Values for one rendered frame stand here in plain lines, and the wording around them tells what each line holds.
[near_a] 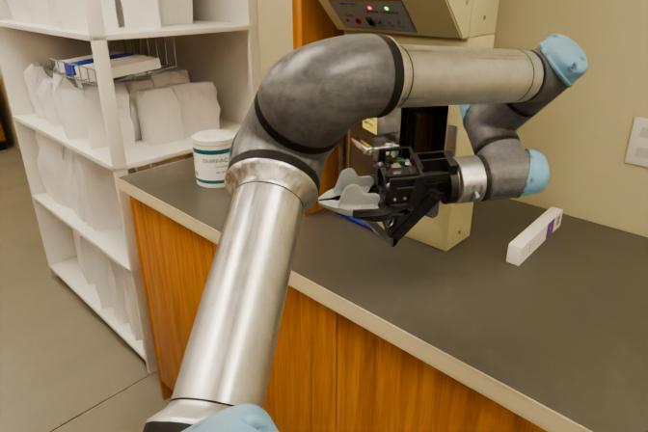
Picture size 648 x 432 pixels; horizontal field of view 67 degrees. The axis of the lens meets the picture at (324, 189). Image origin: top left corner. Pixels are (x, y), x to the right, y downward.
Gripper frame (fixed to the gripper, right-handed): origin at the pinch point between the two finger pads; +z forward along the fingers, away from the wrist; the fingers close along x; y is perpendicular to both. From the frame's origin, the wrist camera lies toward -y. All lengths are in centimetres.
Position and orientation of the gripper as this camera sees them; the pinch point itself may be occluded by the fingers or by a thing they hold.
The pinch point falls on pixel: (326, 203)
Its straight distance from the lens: 77.3
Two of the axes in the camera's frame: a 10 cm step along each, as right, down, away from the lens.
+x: 1.7, 6.9, -7.1
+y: 0.2, -7.2, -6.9
